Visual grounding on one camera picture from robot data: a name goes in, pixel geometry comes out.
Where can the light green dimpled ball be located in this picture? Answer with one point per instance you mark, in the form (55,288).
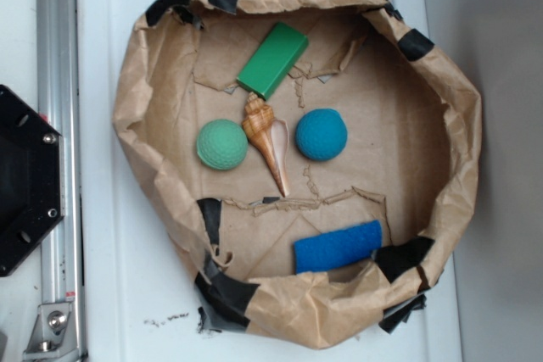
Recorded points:
(222,144)

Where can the tan spiral seashell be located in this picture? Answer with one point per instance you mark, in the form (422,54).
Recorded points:
(270,136)

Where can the teal blue dimpled ball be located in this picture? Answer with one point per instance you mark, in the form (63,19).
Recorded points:
(321,134)

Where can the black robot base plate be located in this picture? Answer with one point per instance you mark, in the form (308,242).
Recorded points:
(31,180)

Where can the white plastic tray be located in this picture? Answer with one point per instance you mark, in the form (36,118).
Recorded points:
(141,304)

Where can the aluminium extrusion rail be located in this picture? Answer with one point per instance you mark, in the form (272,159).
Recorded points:
(60,333)

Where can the brown paper bag tray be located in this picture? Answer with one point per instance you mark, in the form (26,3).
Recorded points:
(411,160)

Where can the green rectangular block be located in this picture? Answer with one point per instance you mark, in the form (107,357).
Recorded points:
(272,60)

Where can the blue rectangular sponge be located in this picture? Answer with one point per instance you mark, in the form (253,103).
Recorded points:
(335,249)

